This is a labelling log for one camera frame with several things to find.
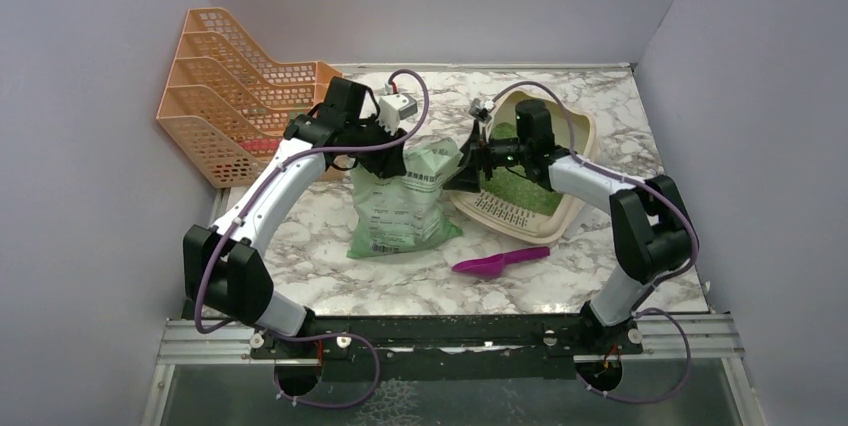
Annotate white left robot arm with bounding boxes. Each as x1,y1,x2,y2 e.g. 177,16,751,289
182,78,420,357

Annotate orange mesh file rack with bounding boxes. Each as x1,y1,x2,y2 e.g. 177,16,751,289
156,7,342,189

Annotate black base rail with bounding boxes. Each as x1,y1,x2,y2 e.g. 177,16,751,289
250,313,643,382

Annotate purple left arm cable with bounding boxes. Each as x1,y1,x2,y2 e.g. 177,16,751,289
193,69,431,411

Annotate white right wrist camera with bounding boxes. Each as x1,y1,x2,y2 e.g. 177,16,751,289
468,98,495,125

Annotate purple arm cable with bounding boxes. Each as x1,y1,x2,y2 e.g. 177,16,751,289
193,69,431,411
493,81,701,406

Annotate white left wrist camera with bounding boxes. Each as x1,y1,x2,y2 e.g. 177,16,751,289
377,93,418,134

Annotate white bag sealing clip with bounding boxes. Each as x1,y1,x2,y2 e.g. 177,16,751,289
563,205,588,240

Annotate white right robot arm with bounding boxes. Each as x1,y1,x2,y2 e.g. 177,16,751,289
444,99,699,353

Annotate beige plastic litter box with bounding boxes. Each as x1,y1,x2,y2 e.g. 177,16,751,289
449,99,599,244

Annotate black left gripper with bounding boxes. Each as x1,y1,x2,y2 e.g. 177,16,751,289
345,112,407,178

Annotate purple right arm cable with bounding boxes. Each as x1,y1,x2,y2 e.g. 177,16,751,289
493,81,701,406

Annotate green litter bag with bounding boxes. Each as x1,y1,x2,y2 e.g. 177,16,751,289
347,138,463,259

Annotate purple plastic litter scoop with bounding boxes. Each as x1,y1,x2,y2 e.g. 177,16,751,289
451,246,550,279

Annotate green litter pellets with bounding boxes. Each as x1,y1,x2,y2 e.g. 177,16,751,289
480,121,563,218

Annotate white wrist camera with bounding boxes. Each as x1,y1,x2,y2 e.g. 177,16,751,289
377,93,418,134
468,98,495,125

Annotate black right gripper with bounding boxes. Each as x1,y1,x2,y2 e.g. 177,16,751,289
443,120,531,193

